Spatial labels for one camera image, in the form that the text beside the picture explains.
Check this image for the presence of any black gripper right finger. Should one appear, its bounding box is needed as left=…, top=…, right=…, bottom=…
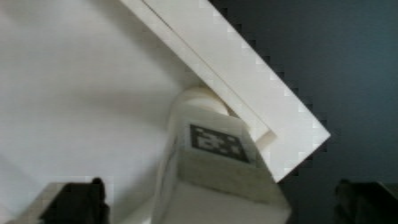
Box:
left=334, top=179, right=398, bottom=224

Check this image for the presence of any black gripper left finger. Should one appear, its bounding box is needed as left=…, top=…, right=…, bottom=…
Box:
left=39, top=178, right=110, bottom=224

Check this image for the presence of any white table leg with tag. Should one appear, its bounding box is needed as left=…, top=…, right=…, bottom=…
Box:
left=149, top=88, right=292, bottom=224

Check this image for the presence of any white square tabletop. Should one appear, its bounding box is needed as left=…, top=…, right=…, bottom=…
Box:
left=0, top=0, right=199, bottom=224

